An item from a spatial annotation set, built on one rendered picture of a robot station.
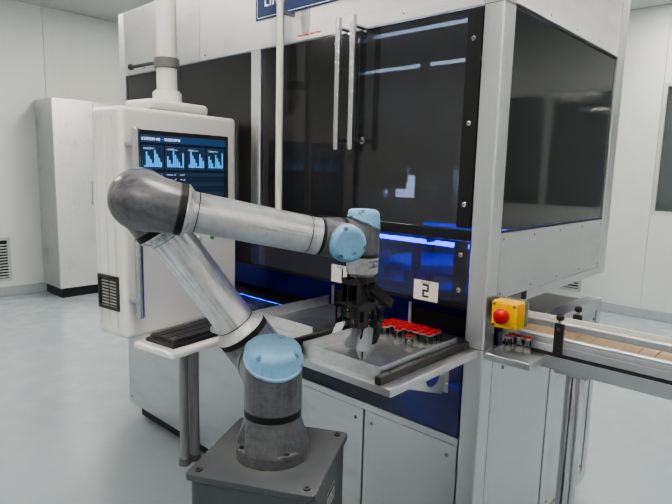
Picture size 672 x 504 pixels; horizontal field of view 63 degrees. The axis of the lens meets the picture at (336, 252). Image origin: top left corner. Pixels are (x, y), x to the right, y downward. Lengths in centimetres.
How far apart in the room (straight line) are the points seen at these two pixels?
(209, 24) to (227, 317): 153
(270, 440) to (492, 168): 88
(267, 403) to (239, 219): 36
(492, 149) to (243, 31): 114
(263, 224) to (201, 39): 155
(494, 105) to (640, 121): 469
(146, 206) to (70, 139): 524
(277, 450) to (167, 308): 100
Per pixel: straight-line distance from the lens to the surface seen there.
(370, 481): 201
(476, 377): 163
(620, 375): 159
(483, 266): 155
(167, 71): 207
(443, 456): 178
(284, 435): 114
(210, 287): 117
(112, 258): 194
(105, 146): 193
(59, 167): 619
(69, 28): 690
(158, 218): 101
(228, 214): 103
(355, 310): 126
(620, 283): 625
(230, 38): 233
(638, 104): 620
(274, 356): 108
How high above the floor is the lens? 136
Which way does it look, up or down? 8 degrees down
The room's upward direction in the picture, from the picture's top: 1 degrees clockwise
